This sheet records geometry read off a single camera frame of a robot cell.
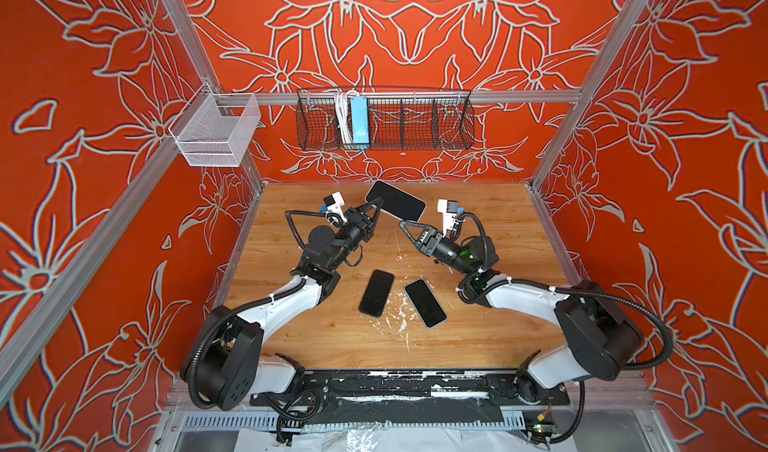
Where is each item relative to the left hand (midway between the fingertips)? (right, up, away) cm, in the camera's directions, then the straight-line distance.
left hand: (384, 200), depth 70 cm
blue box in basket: (-8, +26, +20) cm, 33 cm away
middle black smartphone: (+12, -30, +17) cm, 37 cm away
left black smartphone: (-3, -30, +22) cm, 37 cm away
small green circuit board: (+36, -54, -2) cm, 66 cm away
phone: (+3, 0, +1) cm, 3 cm away
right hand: (+3, -6, -1) cm, 7 cm away
